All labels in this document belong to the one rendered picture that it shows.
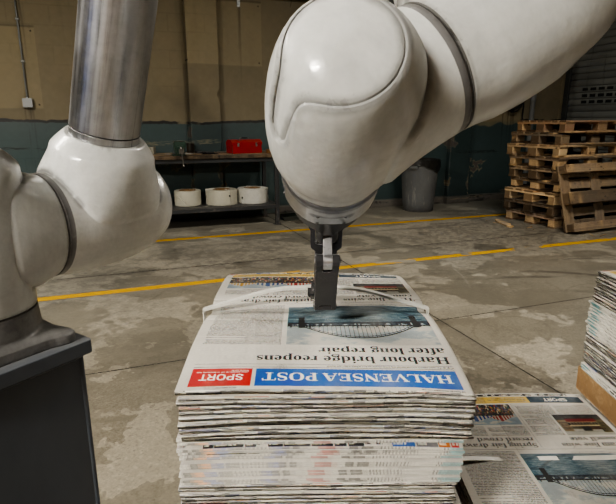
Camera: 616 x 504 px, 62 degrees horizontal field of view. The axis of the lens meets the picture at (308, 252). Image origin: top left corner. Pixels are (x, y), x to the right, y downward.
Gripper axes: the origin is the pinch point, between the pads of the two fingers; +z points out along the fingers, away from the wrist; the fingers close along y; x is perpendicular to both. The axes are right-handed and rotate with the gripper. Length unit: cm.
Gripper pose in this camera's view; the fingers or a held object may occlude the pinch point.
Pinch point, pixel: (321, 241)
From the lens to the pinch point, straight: 68.3
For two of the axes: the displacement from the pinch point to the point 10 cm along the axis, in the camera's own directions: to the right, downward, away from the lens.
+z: -0.1, 2.5, 9.7
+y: 0.0, 9.7, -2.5
